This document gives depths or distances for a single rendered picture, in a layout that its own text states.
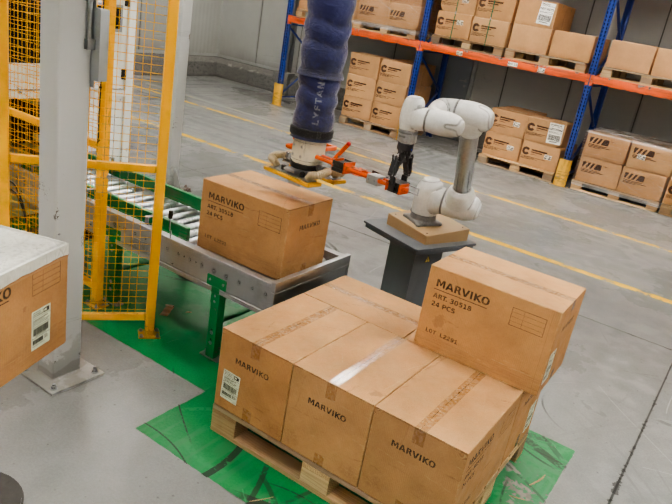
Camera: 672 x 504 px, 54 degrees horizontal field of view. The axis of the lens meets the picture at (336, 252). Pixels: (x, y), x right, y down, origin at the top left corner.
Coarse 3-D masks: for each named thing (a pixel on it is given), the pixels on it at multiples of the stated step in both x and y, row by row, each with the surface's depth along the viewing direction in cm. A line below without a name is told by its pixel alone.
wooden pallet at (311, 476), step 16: (224, 416) 306; (224, 432) 308; (240, 432) 309; (256, 432) 296; (256, 448) 302; (272, 448) 304; (288, 448) 287; (272, 464) 294; (288, 464) 296; (304, 464) 283; (304, 480) 285; (320, 480) 280; (336, 480) 275; (320, 496) 282; (336, 496) 282; (352, 496) 283; (368, 496) 267; (480, 496) 282
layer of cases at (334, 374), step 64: (256, 320) 306; (320, 320) 316; (384, 320) 328; (256, 384) 290; (320, 384) 269; (384, 384) 272; (448, 384) 280; (320, 448) 277; (384, 448) 258; (448, 448) 241; (512, 448) 310
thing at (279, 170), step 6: (264, 168) 350; (270, 168) 348; (276, 168) 347; (282, 168) 347; (276, 174) 345; (282, 174) 342; (288, 174) 341; (294, 174) 342; (300, 174) 338; (294, 180) 337; (300, 180) 335; (306, 180) 335; (312, 180) 337; (306, 186) 332; (312, 186) 333; (318, 186) 337
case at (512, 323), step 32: (448, 256) 311; (480, 256) 318; (448, 288) 295; (480, 288) 286; (512, 288) 286; (544, 288) 292; (576, 288) 299; (448, 320) 298; (480, 320) 290; (512, 320) 282; (544, 320) 274; (448, 352) 302; (480, 352) 293; (512, 352) 285; (544, 352) 277; (512, 384) 288; (544, 384) 290
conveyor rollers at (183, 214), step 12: (108, 180) 467; (120, 180) 467; (120, 192) 445; (132, 192) 453; (144, 192) 452; (144, 204) 430; (168, 204) 436; (180, 204) 444; (180, 216) 422; (192, 216) 422; (192, 228) 407; (192, 240) 385; (240, 264) 369
